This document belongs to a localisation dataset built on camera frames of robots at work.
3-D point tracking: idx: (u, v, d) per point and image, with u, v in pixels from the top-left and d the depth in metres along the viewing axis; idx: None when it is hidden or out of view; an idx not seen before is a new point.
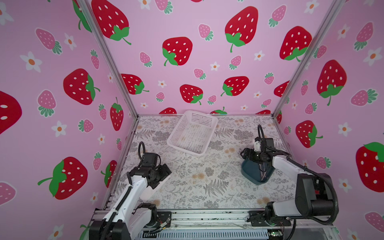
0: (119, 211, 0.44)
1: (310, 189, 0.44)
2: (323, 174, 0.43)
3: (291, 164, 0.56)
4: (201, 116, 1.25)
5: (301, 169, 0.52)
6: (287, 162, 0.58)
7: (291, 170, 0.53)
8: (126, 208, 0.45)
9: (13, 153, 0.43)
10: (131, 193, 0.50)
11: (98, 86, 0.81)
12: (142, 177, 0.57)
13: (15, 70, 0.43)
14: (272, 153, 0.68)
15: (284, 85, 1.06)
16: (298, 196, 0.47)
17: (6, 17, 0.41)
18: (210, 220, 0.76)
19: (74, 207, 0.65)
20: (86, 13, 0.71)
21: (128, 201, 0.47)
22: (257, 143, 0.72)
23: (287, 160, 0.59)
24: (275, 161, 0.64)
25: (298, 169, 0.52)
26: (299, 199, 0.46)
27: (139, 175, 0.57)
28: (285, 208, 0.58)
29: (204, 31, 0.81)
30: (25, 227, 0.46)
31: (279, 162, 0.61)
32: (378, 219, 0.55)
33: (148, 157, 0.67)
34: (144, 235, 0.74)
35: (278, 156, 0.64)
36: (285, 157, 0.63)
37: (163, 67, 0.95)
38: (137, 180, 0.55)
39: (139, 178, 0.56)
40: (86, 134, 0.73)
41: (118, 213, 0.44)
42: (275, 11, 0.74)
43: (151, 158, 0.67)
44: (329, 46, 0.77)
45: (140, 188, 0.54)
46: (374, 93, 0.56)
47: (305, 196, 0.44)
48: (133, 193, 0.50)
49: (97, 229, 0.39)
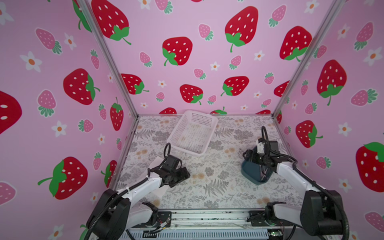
0: (130, 191, 0.48)
1: (318, 208, 0.42)
2: (332, 190, 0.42)
3: (297, 177, 0.52)
4: (201, 116, 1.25)
5: (309, 183, 0.48)
6: (294, 173, 0.54)
7: (299, 183, 0.50)
8: (136, 192, 0.49)
9: (13, 153, 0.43)
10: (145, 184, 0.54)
11: (98, 86, 0.81)
12: (159, 176, 0.61)
13: (15, 70, 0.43)
14: (276, 158, 0.65)
15: (284, 85, 1.06)
16: (304, 212, 0.44)
17: (6, 17, 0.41)
18: (210, 220, 0.76)
19: (74, 207, 0.66)
20: (86, 13, 0.71)
21: (139, 189, 0.51)
22: (261, 144, 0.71)
23: (293, 170, 0.56)
24: (279, 169, 0.60)
25: (305, 184, 0.48)
26: (306, 216, 0.43)
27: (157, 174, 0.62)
28: (287, 213, 0.57)
29: (204, 31, 0.81)
30: (25, 227, 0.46)
31: (284, 171, 0.58)
32: (378, 219, 0.55)
33: (169, 161, 0.69)
34: (144, 235, 0.74)
35: (284, 164, 0.60)
36: (290, 165, 0.59)
37: (163, 67, 0.95)
38: (154, 177, 0.59)
39: (156, 175, 0.61)
40: (86, 134, 0.73)
41: (128, 192, 0.48)
42: (275, 11, 0.74)
43: (172, 162, 0.69)
44: (329, 46, 0.78)
45: (153, 185, 0.57)
46: (374, 93, 0.56)
47: (313, 215, 0.41)
48: (147, 184, 0.55)
49: (106, 197, 0.44)
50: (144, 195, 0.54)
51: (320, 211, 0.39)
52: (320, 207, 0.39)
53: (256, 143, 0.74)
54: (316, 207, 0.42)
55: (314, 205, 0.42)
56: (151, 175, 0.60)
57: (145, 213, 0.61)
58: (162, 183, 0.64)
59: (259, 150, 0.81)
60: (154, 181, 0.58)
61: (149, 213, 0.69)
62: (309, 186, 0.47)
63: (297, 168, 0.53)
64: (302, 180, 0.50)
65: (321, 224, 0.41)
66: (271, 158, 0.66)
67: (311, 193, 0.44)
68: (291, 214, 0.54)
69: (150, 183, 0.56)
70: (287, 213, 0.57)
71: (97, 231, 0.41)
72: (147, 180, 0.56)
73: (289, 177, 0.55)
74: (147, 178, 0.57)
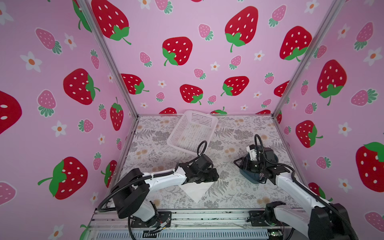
0: (153, 179, 0.49)
1: (327, 226, 0.40)
2: (337, 205, 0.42)
3: (300, 191, 0.50)
4: (201, 116, 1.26)
5: (312, 197, 0.47)
6: (296, 187, 0.52)
7: (302, 198, 0.48)
8: (158, 181, 0.49)
9: (13, 152, 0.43)
10: (168, 176, 0.54)
11: (98, 86, 0.81)
12: (184, 175, 0.58)
13: (15, 70, 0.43)
14: (274, 169, 0.63)
15: (284, 85, 1.06)
16: (315, 231, 0.42)
17: (6, 17, 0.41)
18: (210, 220, 0.76)
19: (74, 207, 0.66)
20: (86, 13, 0.71)
21: (162, 179, 0.51)
22: (252, 151, 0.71)
23: (293, 183, 0.54)
24: (278, 180, 0.59)
25: (309, 198, 0.47)
26: (318, 235, 0.41)
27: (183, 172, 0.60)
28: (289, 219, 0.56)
29: (204, 31, 0.81)
30: (25, 227, 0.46)
31: (284, 183, 0.56)
32: (378, 219, 0.55)
33: (200, 161, 0.65)
34: (144, 235, 0.74)
35: (283, 176, 0.58)
36: (290, 178, 0.57)
37: (163, 67, 0.95)
38: (180, 173, 0.58)
39: (183, 172, 0.59)
40: (86, 134, 0.73)
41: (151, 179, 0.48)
42: (275, 11, 0.74)
43: (202, 163, 0.64)
44: (329, 46, 0.77)
45: (177, 180, 0.56)
46: (374, 93, 0.56)
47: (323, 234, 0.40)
48: (171, 178, 0.54)
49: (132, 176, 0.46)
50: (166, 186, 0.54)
51: (330, 228, 0.40)
52: (329, 223, 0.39)
53: (248, 150, 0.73)
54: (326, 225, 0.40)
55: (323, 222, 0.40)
56: (178, 169, 0.59)
57: (147, 212, 0.60)
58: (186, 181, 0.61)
59: (251, 157, 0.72)
60: (177, 177, 0.56)
61: (151, 213, 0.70)
62: (313, 201, 0.46)
63: (296, 180, 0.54)
64: (304, 194, 0.49)
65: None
66: (268, 169, 0.64)
67: (318, 210, 0.42)
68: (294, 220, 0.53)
69: (174, 178, 0.55)
70: (290, 218, 0.56)
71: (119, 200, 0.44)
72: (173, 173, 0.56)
73: (290, 190, 0.53)
74: (173, 172, 0.56)
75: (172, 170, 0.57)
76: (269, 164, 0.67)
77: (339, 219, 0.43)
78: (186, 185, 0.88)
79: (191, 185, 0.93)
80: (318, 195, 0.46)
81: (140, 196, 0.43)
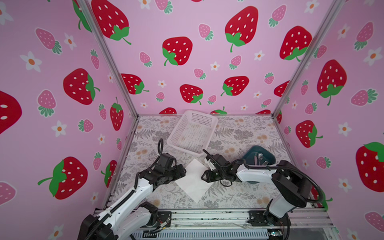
0: (113, 214, 0.44)
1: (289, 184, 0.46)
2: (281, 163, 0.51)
3: (256, 171, 0.56)
4: (201, 117, 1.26)
5: (266, 170, 0.53)
6: (253, 171, 0.57)
7: (260, 175, 0.54)
8: (120, 212, 0.45)
9: (13, 152, 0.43)
10: (130, 199, 0.49)
11: (98, 86, 0.81)
12: (148, 184, 0.55)
13: (15, 70, 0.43)
14: (232, 170, 0.67)
15: (284, 85, 1.06)
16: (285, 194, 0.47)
17: (6, 17, 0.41)
18: (210, 220, 0.76)
19: (74, 207, 0.66)
20: (86, 13, 0.71)
21: (123, 207, 0.46)
22: (210, 162, 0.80)
23: (250, 170, 0.59)
24: (240, 176, 0.63)
25: (264, 172, 0.53)
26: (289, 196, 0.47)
27: (147, 179, 0.56)
28: (280, 207, 0.57)
29: (204, 31, 0.81)
30: (25, 227, 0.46)
31: (245, 174, 0.61)
32: (378, 219, 0.55)
33: (162, 161, 0.63)
34: (144, 235, 0.74)
35: (240, 171, 0.62)
36: (245, 168, 0.62)
37: (163, 67, 0.95)
38: (143, 185, 0.54)
39: (145, 183, 0.55)
40: (86, 134, 0.73)
41: (111, 216, 0.43)
42: (275, 11, 0.74)
43: (164, 162, 0.63)
44: (329, 46, 0.77)
45: (143, 194, 0.53)
46: (374, 93, 0.56)
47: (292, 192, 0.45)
48: (133, 198, 0.49)
49: (88, 224, 0.40)
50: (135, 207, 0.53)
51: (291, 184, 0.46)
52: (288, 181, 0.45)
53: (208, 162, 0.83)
54: (288, 184, 0.46)
55: (285, 182, 0.46)
56: (139, 183, 0.54)
57: (141, 221, 0.60)
58: (155, 186, 0.58)
59: (212, 168, 0.80)
60: (142, 193, 0.52)
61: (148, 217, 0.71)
62: (268, 172, 0.51)
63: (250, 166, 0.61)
64: (261, 171, 0.54)
65: (303, 194, 0.45)
66: (229, 173, 0.67)
67: (276, 176, 0.47)
68: (282, 203, 0.55)
69: (138, 195, 0.51)
70: (276, 204, 0.58)
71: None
72: (135, 192, 0.51)
73: (251, 176, 0.59)
74: (135, 190, 0.52)
75: (132, 188, 0.52)
76: (226, 168, 0.71)
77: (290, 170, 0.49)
78: (185, 185, 0.88)
79: (189, 185, 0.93)
80: (268, 165, 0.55)
81: (108, 237, 0.39)
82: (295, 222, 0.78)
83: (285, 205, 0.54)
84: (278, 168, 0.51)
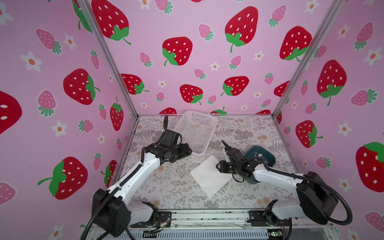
0: (122, 187, 0.44)
1: (315, 199, 0.43)
2: (310, 174, 0.47)
3: (279, 176, 0.52)
4: (201, 117, 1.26)
5: (290, 177, 0.50)
6: (273, 175, 0.54)
7: (281, 181, 0.51)
8: (129, 185, 0.44)
9: (13, 152, 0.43)
10: (139, 172, 0.48)
11: (98, 86, 0.81)
12: (155, 157, 0.53)
13: (15, 70, 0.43)
14: (248, 167, 0.64)
15: (284, 85, 1.06)
16: (305, 206, 0.45)
17: (6, 17, 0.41)
18: (210, 220, 0.76)
19: (74, 207, 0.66)
20: (85, 13, 0.71)
21: (132, 181, 0.46)
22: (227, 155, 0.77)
23: (270, 172, 0.56)
24: (257, 175, 0.60)
25: (287, 179, 0.50)
26: (309, 210, 0.44)
27: (153, 153, 0.55)
28: (287, 211, 0.57)
29: (204, 31, 0.81)
30: (25, 227, 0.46)
31: (263, 176, 0.58)
32: (378, 219, 0.55)
33: (167, 136, 0.62)
34: (144, 235, 0.74)
35: (258, 170, 0.60)
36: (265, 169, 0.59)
37: (163, 67, 0.95)
38: (150, 159, 0.52)
39: (152, 157, 0.53)
40: (86, 134, 0.73)
41: (121, 189, 0.43)
42: (275, 11, 0.74)
43: (170, 137, 0.62)
44: (329, 46, 0.78)
45: (150, 167, 0.52)
46: (374, 93, 0.56)
47: (316, 207, 0.42)
48: (142, 171, 0.49)
49: (99, 198, 0.41)
50: (141, 181, 0.50)
51: (317, 200, 0.43)
52: (314, 196, 0.43)
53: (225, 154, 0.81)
54: (314, 198, 0.43)
55: (311, 196, 0.43)
56: (145, 157, 0.53)
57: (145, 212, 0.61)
58: (162, 160, 0.57)
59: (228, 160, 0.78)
60: (149, 165, 0.51)
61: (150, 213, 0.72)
62: (292, 180, 0.48)
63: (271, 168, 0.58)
64: (283, 177, 0.51)
65: (325, 210, 0.43)
66: (244, 169, 0.64)
67: (301, 187, 0.44)
68: (290, 209, 0.54)
69: (146, 168, 0.50)
70: (285, 209, 0.57)
71: (102, 225, 0.42)
72: (142, 165, 0.50)
73: (270, 180, 0.56)
74: (141, 164, 0.50)
75: (139, 163, 0.51)
76: (242, 163, 0.68)
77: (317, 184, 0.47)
78: (185, 185, 0.88)
79: (191, 185, 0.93)
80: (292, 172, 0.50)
81: (120, 208, 0.40)
82: (294, 222, 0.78)
83: (295, 212, 0.53)
84: (304, 179, 0.47)
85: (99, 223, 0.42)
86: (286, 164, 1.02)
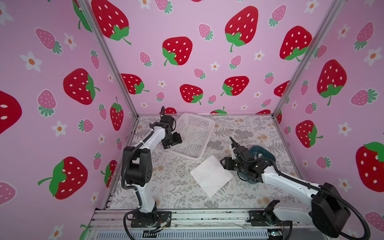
0: (145, 143, 0.56)
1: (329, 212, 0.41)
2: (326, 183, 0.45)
3: (291, 183, 0.50)
4: (197, 120, 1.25)
5: (304, 186, 0.47)
6: (284, 180, 0.52)
7: (294, 189, 0.48)
8: (150, 142, 0.57)
9: (13, 152, 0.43)
10: (153, 136, 0.61)
11: (98, 86, 0.81)
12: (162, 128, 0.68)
13: (15, 70, 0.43)
14: (255, 167, 0.62)
15: (284, 85, 1.06)
16: (317, 217, 0.43)
17: (6, 17, 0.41)
18: (210, 220, 0.76)
19: (74, 207, 0.66)
20: (86, 13, 0.71)
21: (151, 139, 0.59)
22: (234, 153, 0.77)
23: (281, 177, 0.53)
24: (265, 178, 0.57)
25: (301, 188, 0.47)
26: (320, 220, 0.42)
27: (159, 126, 0.69)
28: (289, 215, 0.57)
29: (204, 31, 0.81)
30: (24, 227, 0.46)
31: (272, 180, 0.55)
32: (378, 218, 0.55)
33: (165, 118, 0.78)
34: (144, 235, 0.74)
35: (267, 173, 0.57)
36: (275, 173, 0.56)
37: (163, 67, 0.95)
38: (158, 128, 0.67)
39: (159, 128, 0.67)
40: (86, 134, 0.73)
41: (144, 144, 0.56)
42: (275, 11, 0.74)
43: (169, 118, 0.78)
44: (329, 46, 0.77)
45: (160, 135, 0.66)
46: (374, 93, 0.56)
47: (329, 221, 0.40)
48: (156, 134, 0.63)
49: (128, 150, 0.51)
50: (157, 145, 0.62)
51: (331, 212, 0.41)
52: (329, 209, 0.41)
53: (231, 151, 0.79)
54: (328, 211, 0.41)
55: (326, 209, 0.41)
56: (155, 127, 0.68)
57: (150, 200, 0.65)
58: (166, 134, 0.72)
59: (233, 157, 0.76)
60: (160, 131, 0.66)
61: (152, 205, 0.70)
62: (306, 190, 0.46)
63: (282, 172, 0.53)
64: (297, 186, 0.48)
65: (337, 224, 0.41)
66: (251, 169, 0.62)
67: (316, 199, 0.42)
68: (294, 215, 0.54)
69: (158, 134, 0.64)
70: (289, 214, 0.56)
71: (133, 176, 0.51)
72: (154, 131, 0.64)
73: (280, 185, 0.53)
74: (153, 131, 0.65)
75: (151, 130, 0.66)
76: (249, 163, 0.66)
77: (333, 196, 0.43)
78: (185, 185, 0.88)
79: (191, 185, 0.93)
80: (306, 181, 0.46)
81: (147, 156, 0.51)
82: (294, 222, 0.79)
83: (299, 217, 0.52)
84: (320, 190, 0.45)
85: (130, 174, 0.51)
86: (286, 164, 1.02)
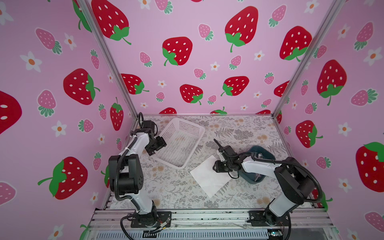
0: (131, 149, 0.54)
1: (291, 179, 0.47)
2: (289, 158, 0.51)
3: (261, 164, 0.57)
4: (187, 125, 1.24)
5: (272, 163, 0.54)
6: (257, 163, 0.59)
7: (264, 168, 0.55)
8: (135, 149, 0.55)
9: (13, 152, 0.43)
10: (138, 142, 0.59)
11: (98, 86, 0.81)
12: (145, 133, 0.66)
13: (15, 70, 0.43)
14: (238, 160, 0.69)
15: (284, 85, 1.06)
16: (285, 189, 0.48)
17: (6, 17, 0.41)
18: (210, 220, 0.76)
19: (74, 207, 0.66)
20: (86, 13, 0.71)
21: (136, 145, 0.57)
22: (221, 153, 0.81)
23: (256, 161, 0.61)
24: (245, 167, 0.65)
25: (269, 165, 0.54)
26: (288, 191, 0.48)
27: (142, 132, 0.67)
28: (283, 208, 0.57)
29: (204, 31, 0.81)
30: (24, 227, 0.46)
31: (250, 166, 0.63)
32: (378, 219, 0.55)
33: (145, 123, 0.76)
34: (144, 235, 0.74)
35: (246, 160, 0.65)
36: (251, 159, 0.64)
37: (163, 67, 0.95)
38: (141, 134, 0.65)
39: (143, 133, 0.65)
40: (86, 134, 0.73)
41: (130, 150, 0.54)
42: (275, 11, 0.74)
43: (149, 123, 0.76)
44: (329, 46, 0.78)
45: (144, 140, 0.64)
46: (374, 93, 0.56)
47: (292, 188, 0.46)
48: (140, 140, 0.61)
49: (114, 160, 0.48)
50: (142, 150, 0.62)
51: (293, 180, 0.47)
52: (290, 177, 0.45)
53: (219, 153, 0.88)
54: (290, 179, 0.47)
55: (286, 177, 0.47)
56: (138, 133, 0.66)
57: (147, 202, 0.65)
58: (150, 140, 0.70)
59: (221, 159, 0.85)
60: (144, 137, 0.64)
61: (151, 205, 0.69)
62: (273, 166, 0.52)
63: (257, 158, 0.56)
64: (265, 164, 0.56)
65: (302, 190, 0.46)
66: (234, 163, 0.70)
67: (279, 169, 0.49)
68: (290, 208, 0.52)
69: (142, 139, 0.62)
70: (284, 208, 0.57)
71: (125, 186, 0.48)
72: (138, 138, 0.62)
73: (256, 169, 0.60)
74: (137, 137, 0.62)
75: (134, 136, 0.63)
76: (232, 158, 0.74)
77: (295, 167, 0.49)
78: (185, 185, 0.88)
79: (191, 185, 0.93)
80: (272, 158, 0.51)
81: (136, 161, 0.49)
82: (294, 222, 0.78)
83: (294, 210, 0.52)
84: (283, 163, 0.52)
85: (121, 184, 0.48)
86: None
